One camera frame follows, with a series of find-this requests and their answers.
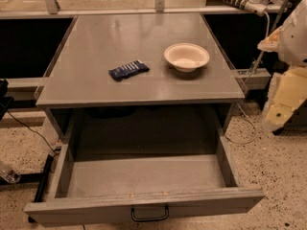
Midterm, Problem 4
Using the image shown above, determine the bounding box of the black metal bar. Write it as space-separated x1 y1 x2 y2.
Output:
28 153 55 224

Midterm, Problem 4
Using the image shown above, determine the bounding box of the blue snack packet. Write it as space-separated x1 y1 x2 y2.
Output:
108 60 150 81

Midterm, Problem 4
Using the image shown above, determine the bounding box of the black drawer handle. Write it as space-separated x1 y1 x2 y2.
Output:
130 206 169 222

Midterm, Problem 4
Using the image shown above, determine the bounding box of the grey drawer cabinet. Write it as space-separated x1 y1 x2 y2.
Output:
36 13 244 145

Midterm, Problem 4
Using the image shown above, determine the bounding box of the white power strip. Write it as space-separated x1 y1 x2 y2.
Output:
222 0 267 16

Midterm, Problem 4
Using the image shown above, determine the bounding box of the black floor cable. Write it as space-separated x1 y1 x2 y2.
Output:
6 110 61 156

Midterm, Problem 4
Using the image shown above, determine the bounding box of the black device at left edge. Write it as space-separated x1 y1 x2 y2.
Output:
0 80 13 120

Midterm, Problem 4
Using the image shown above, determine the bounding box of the white power cable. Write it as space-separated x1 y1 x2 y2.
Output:
224 11 272 146

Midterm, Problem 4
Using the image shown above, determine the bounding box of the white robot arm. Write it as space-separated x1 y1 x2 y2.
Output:
258 0 307 131

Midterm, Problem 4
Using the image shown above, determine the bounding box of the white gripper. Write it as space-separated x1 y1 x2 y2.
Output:
257 27 307 131

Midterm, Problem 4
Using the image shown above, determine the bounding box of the grey drawer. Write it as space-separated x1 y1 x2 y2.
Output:
25 138 264 227

